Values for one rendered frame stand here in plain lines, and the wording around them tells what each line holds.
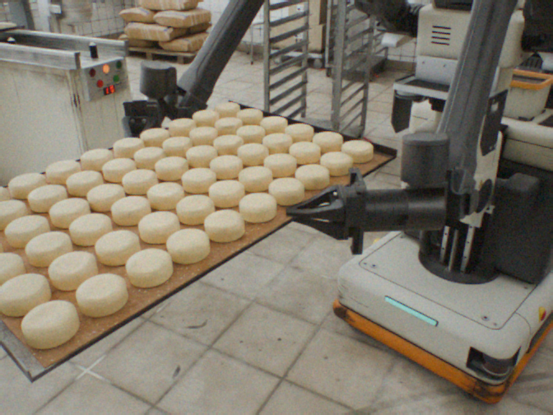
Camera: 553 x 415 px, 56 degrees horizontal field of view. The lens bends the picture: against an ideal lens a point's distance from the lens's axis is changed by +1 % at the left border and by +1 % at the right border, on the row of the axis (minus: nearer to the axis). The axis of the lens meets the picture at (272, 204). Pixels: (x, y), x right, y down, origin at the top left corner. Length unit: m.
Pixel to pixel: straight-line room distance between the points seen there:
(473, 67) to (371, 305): 1.17
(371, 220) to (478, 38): 0.32
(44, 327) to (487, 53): 0.67
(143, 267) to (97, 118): 1.87
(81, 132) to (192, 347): 1.04
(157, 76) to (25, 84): 1.51
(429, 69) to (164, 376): 1.28
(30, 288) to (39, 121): 1.97
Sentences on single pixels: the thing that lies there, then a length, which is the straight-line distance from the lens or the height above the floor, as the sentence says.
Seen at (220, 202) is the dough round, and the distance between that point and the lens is 0.70.
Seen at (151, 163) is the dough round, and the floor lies 1.00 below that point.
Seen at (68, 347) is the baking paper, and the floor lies 0.97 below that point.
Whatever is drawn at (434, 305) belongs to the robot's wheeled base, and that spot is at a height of 0.28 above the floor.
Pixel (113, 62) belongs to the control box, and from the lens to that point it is 2.42.
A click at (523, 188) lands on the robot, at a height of 0.68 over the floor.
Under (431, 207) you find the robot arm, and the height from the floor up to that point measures 1.01.
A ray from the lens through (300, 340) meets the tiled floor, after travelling 1.95.
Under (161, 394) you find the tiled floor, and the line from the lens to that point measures 1.81.
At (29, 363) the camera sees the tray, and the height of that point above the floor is 0.97.
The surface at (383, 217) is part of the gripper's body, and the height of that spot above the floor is 1.00.
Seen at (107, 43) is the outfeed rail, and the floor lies 0.89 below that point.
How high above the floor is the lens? 1.32
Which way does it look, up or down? 28 degrees down
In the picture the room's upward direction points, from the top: straight up
